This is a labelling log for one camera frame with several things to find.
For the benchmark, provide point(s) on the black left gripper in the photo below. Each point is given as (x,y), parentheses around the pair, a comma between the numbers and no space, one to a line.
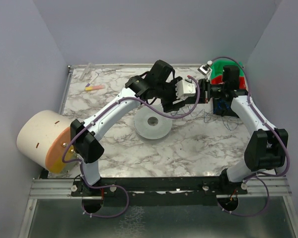
(170,92)

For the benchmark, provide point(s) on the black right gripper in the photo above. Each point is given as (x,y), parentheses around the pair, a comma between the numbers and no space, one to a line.
(206,89)

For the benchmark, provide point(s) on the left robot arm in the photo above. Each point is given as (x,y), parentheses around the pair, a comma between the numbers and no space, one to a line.
(159,82)

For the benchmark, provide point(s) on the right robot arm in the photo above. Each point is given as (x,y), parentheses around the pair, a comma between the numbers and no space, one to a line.
(267,147)

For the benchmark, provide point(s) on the red storage bin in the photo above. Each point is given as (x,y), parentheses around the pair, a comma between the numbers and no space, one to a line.
(219,79)

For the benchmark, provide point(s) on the green storage bin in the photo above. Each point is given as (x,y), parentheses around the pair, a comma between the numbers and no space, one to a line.
(218,64)

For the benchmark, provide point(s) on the black storage bin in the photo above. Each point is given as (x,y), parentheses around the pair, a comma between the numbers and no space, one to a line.
(222,108)

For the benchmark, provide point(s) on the pink yellow highlighter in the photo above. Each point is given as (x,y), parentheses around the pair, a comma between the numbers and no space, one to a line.
(93,88)

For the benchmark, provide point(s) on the white purple pen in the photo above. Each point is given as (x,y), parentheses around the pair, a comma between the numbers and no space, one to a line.
(92,80)

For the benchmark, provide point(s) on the clear plastic T piece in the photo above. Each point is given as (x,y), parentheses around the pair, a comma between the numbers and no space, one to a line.
(85,71)

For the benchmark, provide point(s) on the beige cylinder with orange disc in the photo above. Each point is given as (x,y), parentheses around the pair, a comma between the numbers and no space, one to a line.
(44,138)

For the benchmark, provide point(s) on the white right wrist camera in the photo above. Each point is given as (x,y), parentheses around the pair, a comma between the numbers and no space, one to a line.
(206,69)

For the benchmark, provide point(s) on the white perforated cable spool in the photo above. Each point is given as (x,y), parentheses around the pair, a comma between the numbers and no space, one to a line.
(151,125)

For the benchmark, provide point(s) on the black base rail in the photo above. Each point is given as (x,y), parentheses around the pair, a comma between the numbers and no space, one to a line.
(159,191)

